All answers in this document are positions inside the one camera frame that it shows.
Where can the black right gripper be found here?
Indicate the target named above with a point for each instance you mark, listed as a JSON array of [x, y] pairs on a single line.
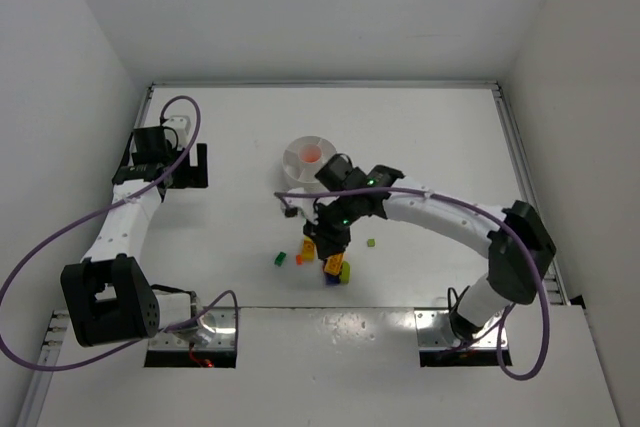
[[326, 242]]

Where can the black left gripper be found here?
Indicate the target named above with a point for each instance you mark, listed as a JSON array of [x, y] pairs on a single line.
[[187, 177]]

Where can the yellow lego plate brick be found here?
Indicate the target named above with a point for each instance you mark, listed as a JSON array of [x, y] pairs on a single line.
[[333, 264]]

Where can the lime green curved lego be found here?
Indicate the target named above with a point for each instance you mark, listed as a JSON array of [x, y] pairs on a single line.
[[345, 273]]

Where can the blue lego brick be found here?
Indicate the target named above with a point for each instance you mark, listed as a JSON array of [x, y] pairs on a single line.
[[331, 280]]

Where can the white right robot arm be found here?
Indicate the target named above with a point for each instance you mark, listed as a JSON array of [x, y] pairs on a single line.
[[513, 240]]

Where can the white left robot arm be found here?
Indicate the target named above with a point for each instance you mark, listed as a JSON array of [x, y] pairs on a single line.
[[107, 294]]

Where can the small dark green lego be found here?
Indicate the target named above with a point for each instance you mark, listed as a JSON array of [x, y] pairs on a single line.
[[280, 259]]

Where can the white round divided container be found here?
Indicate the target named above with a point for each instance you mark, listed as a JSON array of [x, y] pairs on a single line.
[[303, 158]]

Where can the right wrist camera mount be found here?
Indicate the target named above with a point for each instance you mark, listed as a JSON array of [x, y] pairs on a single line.
[[302, 201]]

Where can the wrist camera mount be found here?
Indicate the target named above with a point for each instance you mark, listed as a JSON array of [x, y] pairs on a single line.
[[302, 201], [177, 131]]

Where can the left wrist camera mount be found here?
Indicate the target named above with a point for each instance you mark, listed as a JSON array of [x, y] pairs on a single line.
[[177, 131]]

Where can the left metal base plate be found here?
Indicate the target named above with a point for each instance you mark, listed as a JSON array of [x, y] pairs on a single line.
[[215, 332]]

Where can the metal base plate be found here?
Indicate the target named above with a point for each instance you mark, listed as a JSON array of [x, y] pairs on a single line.
[[434, 334], [215, 332]]

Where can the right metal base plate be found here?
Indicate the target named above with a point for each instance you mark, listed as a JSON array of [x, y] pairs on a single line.
[[434, 334]]

